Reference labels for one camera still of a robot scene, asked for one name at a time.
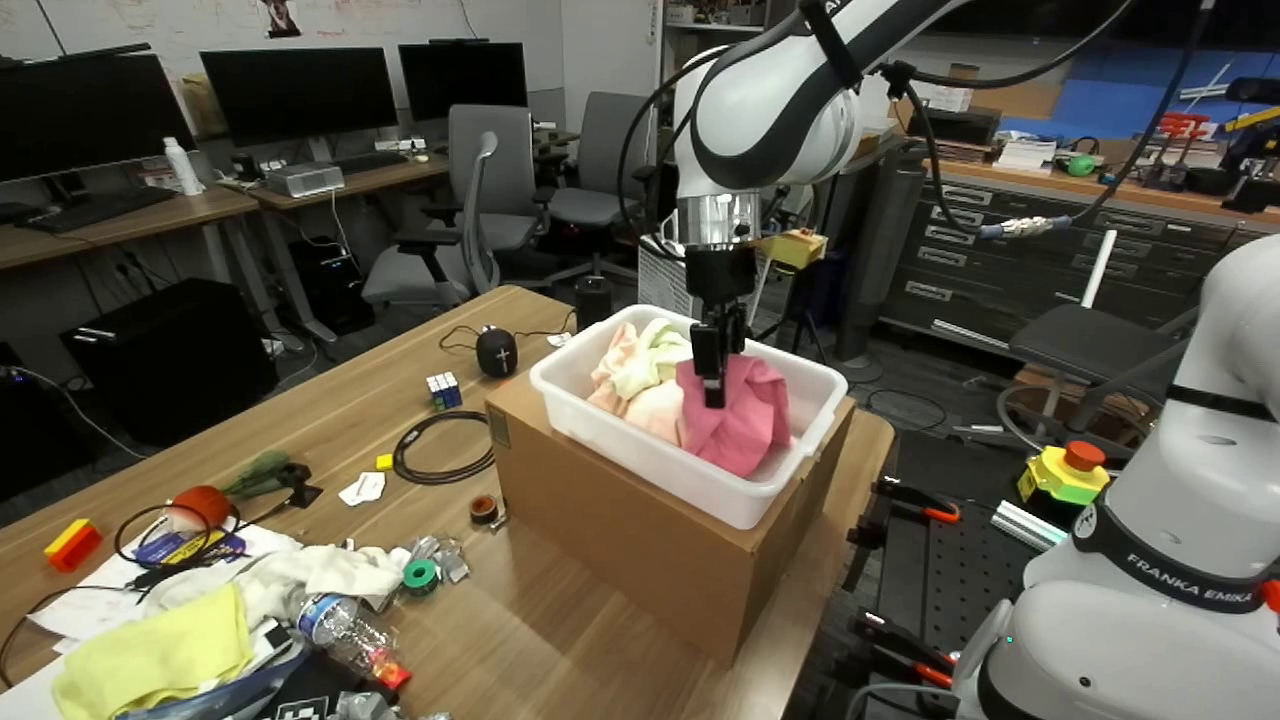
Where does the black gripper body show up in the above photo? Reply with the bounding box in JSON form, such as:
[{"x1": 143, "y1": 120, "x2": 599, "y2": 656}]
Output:
[{"x1": 686, "y1": 246, "x2": 756, "y2": 309}]

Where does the pink cloth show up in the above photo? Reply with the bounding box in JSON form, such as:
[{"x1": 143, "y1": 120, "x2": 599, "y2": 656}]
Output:
[{"x1": 676, "y1": 357, "x2": 788, "y2": 478}]

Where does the pale yellow-green cloth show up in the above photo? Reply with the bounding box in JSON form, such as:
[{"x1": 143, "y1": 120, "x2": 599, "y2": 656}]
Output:
[{"x1": 607, "y1": 327, "x2": 693, "y2": 402}]

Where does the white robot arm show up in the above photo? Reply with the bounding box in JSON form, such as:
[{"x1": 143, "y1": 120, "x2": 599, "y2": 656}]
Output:
[{"x1": 676, "y1": 0, "x2": 966, "y2": 407}]

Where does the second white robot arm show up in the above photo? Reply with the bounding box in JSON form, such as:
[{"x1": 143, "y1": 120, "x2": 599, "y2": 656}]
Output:
[{"x1": 956, "y1": 238, "x2": 1280, "y2": 720}]

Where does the brown cardboard box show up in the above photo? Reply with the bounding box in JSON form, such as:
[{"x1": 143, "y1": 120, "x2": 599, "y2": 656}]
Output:
[{"x1": 486, "y1": 382, "x2": 854, "y2": 661}]

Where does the white plastic bin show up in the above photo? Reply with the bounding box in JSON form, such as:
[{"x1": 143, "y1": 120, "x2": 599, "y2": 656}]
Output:
[{"x1": 528, "y1": 304, "x2": 847, "y2": 529}]

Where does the rubiks cube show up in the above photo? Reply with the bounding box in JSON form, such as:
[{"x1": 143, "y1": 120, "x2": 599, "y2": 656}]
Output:
[{"x1": 425, "y1": 372, "x2": 460, "y2": 407}]

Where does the grey office chair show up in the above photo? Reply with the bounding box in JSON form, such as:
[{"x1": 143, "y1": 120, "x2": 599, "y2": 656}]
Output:
[{"x1": 361, "y1": 105, "x2": 538, "y2": 304}]

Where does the right black monitor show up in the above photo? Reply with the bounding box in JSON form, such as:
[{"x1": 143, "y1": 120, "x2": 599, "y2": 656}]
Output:
[{"x1": 402, "y1": 41, "x2": 528, "y2": 120}]

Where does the black monitor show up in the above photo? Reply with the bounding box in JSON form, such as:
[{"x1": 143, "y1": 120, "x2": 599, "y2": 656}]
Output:
[
  {"x1": 0, "y1": 57, "x2": 171, "y2": 180},
  {"x1": 402, "y1": 41, "x2": 528, "y2": 120},
  {"x1": 203, "y1": 49, "x2": 398, "y2": 145}
]

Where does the green tape roll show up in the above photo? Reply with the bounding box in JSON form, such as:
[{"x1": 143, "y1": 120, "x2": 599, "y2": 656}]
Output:
[{"x1": 402, "y1": 556, "x2": 439, "y2": 595}]

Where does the emergency stop button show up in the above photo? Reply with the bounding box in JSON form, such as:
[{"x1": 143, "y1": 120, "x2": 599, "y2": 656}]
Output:
[{"x1": 1018, "y1": 440, "x2": 1107, "y2": 504}]

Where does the plastic bottle red cap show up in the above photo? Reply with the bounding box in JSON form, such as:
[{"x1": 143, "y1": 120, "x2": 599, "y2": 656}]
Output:
[{"x1": 289, "y1": 594, "x2": 414, "y2": 697}]

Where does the white crumpled cloth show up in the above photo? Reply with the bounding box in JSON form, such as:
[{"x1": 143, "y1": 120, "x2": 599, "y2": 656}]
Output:
[{"x1": 239, "y1": 545, "x2": 410, "y2": 613}]

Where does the middle black monitor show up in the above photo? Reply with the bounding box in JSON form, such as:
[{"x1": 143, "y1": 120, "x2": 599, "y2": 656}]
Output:
[{"x1": 203, "y1": 49, "x2": 398, "y2": 145}]

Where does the red cup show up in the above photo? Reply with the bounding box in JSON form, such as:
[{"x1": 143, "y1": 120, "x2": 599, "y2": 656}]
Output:
[{"x1": 177, "y1": 485, "x2": 232, "y2": 529}]

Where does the yellow towel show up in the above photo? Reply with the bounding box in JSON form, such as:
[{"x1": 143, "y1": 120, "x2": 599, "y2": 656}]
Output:
[{"x1": 51, "y1": 583, "x2": 253, "y2": 720}]

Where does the left black monitor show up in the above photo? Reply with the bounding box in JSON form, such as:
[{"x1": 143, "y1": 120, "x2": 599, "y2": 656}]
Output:
[{"x1": 0, "y1": 57, "x2": 171, "y2": 180}]

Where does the red yellow block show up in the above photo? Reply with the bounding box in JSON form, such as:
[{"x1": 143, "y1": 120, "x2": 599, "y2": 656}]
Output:
[{"x1": 44, "y1": 522, "x2": 99, "y2": 573}]

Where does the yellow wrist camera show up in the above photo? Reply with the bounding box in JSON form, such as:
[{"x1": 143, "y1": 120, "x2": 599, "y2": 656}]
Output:
[{"x1": 768, "y1": 230, "x2": 827, "y2": 272}]

